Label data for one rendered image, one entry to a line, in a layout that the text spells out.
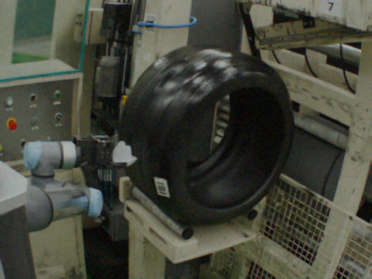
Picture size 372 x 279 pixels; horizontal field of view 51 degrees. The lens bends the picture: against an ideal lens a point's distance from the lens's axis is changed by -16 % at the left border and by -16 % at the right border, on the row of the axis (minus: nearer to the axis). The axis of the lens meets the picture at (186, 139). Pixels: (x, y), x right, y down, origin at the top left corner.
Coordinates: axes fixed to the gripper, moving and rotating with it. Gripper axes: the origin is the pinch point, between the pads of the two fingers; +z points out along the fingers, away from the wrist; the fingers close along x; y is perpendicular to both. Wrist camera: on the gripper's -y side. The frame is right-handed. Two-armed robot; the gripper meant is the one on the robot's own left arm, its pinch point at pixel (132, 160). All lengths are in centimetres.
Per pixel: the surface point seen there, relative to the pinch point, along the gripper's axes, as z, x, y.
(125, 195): 14.5, 25.0, -24.5
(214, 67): 15.4, -8.5, 30.9
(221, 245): 35.4, -9.4, -30.0
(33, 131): -14, 66, -13
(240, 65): 23.5, -9.8, 32.9
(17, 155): -21, 66, -25
